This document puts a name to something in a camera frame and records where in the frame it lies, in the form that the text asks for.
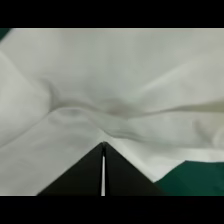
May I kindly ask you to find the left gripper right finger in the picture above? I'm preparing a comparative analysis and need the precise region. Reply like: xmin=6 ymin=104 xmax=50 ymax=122
xmin=102 ymin=142 xmax=167 ymax=197

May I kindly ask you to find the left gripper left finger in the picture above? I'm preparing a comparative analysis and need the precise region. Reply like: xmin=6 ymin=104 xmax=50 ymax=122
xmin=36 ymin=141 xmax=105 ymax=197

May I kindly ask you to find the white shirt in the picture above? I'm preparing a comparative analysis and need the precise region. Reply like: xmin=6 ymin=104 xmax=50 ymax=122
xmin=0 ymin=27 xmax=224 ymax=197

